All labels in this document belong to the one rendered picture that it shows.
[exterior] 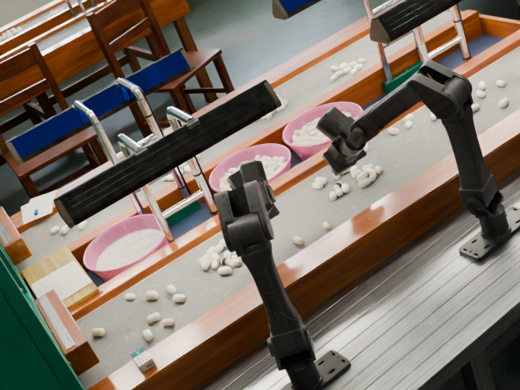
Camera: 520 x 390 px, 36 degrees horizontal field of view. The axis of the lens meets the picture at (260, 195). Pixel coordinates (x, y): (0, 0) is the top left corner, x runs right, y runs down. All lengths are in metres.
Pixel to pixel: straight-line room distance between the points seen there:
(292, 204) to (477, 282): 0.61
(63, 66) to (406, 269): 3.11
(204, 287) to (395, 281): 0.48
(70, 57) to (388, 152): 2.74
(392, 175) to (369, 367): 0.65
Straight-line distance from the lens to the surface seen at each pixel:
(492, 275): 1.90
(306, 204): 2.22
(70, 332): 1.94
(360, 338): 1.84
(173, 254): 2.22
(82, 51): 4.74
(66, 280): 2.32
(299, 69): 3.04
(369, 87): 2.79
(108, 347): 2.04
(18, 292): 1.61
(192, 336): 1.88
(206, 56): 4.50
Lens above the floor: 1.87
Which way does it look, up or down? 29 degrees down
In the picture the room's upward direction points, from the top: 22 degrees counter-clockwise
